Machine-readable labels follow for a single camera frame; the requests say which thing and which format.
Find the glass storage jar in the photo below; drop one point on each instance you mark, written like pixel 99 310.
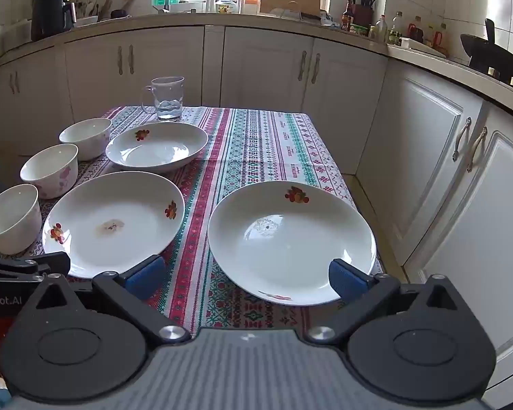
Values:
pixel 225 4

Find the striped patterned tablecloth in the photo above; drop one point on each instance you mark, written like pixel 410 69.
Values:
pixel 248 158

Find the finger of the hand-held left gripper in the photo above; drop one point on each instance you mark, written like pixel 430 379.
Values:
pixel 25 267

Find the white plastic tray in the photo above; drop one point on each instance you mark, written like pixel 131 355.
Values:
pixel 419 48

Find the red label dark bottle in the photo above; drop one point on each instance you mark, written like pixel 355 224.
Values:
pixel 416 32

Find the white cabinet door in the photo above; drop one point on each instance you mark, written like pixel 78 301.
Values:
pixel 38 94
pixel 260 68
pixel 171 51
pixel 496 222
pixel 346 94
pixel 427 158
pixel 94 72

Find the clear glass bottle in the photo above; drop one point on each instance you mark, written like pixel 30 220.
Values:
pixel 381 30

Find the white plate fruit print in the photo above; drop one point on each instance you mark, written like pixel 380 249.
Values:
pixel 154 153
pixel 290 243
pixel 111 205

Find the clear glass mug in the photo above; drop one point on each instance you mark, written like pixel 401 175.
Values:
pixel 166 98

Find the white ceramic bowl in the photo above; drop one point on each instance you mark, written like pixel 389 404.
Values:
pixel 47 171
pixel 17 222
pixel 85 141

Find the green plastic container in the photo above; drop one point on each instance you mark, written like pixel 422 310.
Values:
pixel 160 1

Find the yellow oil bottle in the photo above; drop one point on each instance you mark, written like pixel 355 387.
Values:
pixel 442 37
pixel 430 37

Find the small black bowl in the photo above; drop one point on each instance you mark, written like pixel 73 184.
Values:
pixel 119 14

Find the dark knife block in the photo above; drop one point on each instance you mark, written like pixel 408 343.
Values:
pixel 363 13

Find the green lidded container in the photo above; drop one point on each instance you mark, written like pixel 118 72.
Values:
pixel 360 30

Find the clear bottle green label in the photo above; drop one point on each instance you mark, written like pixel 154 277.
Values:
pixel 396 30

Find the black air fryer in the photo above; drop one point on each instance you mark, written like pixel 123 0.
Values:
pixel 51 13

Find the white basin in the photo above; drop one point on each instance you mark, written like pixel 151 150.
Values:
pixel 87 21

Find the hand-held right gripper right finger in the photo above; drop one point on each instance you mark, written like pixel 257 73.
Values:
pixel 346 282

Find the dark sauce bottle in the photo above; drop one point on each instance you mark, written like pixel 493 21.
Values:
pixel 347 19

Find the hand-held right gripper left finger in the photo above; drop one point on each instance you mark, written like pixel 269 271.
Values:
pixel 147 275

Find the black wok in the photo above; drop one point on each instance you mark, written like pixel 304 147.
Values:
pixel 491 53

